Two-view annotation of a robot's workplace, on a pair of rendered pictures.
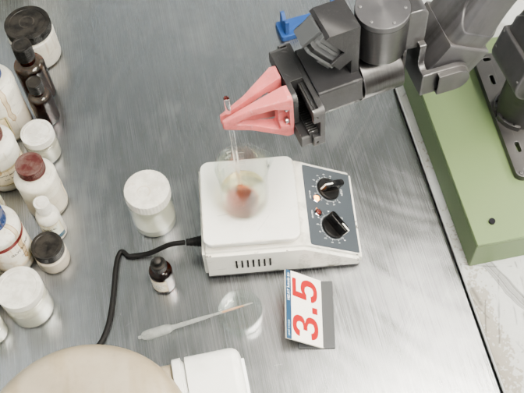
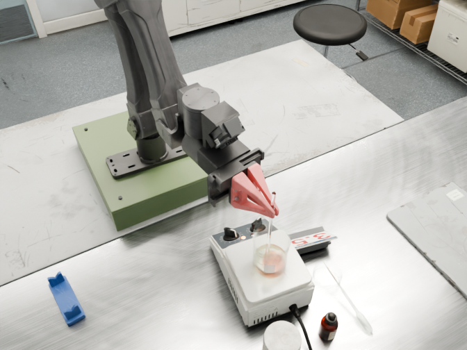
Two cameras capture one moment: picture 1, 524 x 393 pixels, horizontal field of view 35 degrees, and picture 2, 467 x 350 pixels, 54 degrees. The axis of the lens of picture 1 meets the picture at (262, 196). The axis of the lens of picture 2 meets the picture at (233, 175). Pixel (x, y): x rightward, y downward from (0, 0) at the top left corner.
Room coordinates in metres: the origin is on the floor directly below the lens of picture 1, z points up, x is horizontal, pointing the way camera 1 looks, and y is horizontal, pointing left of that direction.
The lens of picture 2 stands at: (0.73, 0.41, 1.67)
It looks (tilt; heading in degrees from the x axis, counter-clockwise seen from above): 46 degrees down; 250
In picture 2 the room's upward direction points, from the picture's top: 1 degrees counter-clockwise
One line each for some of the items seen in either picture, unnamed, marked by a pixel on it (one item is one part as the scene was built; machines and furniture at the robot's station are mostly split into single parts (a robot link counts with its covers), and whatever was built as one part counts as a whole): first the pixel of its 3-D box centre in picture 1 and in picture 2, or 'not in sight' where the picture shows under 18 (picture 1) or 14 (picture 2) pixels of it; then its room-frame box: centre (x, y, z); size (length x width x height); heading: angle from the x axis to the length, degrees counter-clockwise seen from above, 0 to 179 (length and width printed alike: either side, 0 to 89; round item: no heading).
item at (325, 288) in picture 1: (309, 308); (309, 237); (0.40, -0.05, 0.92); 0.09 x 0.06 x 0.04; 177
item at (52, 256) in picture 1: (50, 253); not in sight; (0.50, 0.28, 0.92); 0.04 x 0.04 x 0.04
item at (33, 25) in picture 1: (33, 38); not in sight; (0.86, 0.32, 0.94); 0.07 x 0.07 x 0.07
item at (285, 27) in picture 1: (309, 18); (64, 296); (0.88, -0.09, 0.92); 0.10 x 0.03 x 0.04; 105
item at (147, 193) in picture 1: (150, 204); (281, 348); (0.56, 0.15, 0.94); 0.06 x 0.06 x 0.08
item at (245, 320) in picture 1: (240, 313); (326, 275); (0.41, 0.04, 0.91); 0.06 x 0.06 x 0.02
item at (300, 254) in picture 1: (270, 216); (260, 266); (0.53, -0.01, 0.94); 0.22 x 0.13 x 0.08; 91
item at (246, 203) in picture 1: (246, 183); (269, 251); (0.53, 0.02, 1.03); 0.07 x 0.06 x 0.08; 106
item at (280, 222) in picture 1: (249, 200); (267, 264); (0.53, 0.02, 0.98); 0.12 x 0.12 x 0.01; 1
